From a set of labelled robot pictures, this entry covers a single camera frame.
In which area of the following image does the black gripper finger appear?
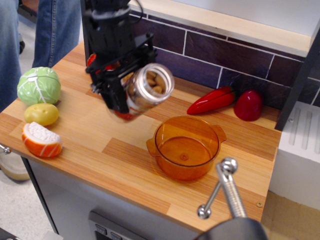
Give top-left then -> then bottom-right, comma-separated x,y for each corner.
91,74 -> 129,113
133,46 -> 158,69

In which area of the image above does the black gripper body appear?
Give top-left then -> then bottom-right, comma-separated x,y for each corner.
84,9 -> 153,78

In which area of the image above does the clear almond spice jar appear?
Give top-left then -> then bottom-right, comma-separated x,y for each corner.
110,63 -> 175,122

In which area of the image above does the orange transparent plastic pot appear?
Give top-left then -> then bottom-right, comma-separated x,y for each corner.
146,116 -> 227,181

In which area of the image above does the toy ice cream cone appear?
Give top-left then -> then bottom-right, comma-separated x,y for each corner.
120,72 -> 134,86

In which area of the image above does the red toy strawberry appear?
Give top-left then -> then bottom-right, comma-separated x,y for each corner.
86,53 -> 115,74

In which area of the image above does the person in blue jeans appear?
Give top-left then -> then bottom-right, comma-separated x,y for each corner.
0,0 -> 83,182

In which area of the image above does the yellow toy potato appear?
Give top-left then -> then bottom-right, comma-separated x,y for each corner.
24,103 -> 59,127

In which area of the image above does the green toy cabbage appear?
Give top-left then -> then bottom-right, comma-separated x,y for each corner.
17,67 -> 61,106

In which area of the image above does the red toy chili pepper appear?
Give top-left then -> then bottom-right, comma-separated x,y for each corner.
187,86 -> 236,115

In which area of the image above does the orange salmon sushi toy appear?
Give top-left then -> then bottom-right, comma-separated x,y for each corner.
21,122 -> 63,158

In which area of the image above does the dark red toy pepper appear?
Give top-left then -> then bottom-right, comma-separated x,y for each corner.
234,89 -> 263,122

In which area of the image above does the small metal knob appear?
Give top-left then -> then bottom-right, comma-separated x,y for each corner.
0,145 -> 12,155

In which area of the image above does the grey oven control panel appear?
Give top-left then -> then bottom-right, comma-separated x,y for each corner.
88,211 -> 145,240

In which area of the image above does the pale wooden shelf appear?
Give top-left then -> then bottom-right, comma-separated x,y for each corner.
140,0 -> 320,57

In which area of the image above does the white toy sink unit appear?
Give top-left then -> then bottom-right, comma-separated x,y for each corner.
269,101 -> 320,209

